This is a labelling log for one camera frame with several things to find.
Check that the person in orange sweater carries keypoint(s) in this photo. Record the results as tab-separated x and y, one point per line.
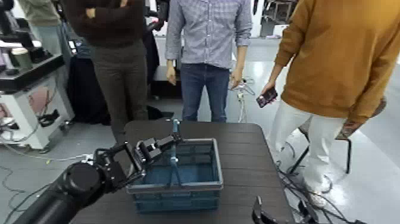
337	62

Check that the checked-shirt person's left hand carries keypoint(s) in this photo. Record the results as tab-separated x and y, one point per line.
236	78

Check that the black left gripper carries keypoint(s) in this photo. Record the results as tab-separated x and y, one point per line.
109	169

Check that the white machine cabinet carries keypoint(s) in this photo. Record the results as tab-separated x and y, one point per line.
257	18

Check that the white power strip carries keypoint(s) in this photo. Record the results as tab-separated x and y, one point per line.
88	158

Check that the brown wicker metal chair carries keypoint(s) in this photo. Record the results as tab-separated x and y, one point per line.
348	156

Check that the black draped table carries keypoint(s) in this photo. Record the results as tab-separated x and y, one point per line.
81	94

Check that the person in olive jacket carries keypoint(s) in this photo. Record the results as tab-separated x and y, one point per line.
40	12

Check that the small white box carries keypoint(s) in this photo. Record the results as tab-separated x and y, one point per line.
280	30

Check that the black connector bundle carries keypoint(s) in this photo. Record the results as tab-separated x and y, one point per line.
48	119

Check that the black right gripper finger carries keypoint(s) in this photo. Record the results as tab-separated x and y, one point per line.
258	212
307	215

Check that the checked-shirt person's right hand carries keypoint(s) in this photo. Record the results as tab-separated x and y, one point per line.
171	75

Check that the grey cup with white lid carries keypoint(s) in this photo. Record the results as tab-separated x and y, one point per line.
22	59

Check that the black tray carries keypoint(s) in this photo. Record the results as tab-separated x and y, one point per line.
31	75

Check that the orange person's right hand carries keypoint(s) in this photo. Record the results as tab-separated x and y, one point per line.
268	88

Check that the maroon person's right hand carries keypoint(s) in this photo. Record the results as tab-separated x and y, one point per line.
90	13

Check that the white equipment cart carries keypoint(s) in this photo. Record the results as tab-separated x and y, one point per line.
18	131

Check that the black smartphone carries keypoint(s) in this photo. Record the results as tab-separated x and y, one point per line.
267	97

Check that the person in maroon sweater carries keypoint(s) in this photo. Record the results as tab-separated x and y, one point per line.
118	78

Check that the maroon person's left hand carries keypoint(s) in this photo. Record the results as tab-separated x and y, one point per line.
124	3

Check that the person in checked shirt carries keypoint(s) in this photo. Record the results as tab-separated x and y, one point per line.
206	31

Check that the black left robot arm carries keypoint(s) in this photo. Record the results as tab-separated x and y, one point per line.
62	194

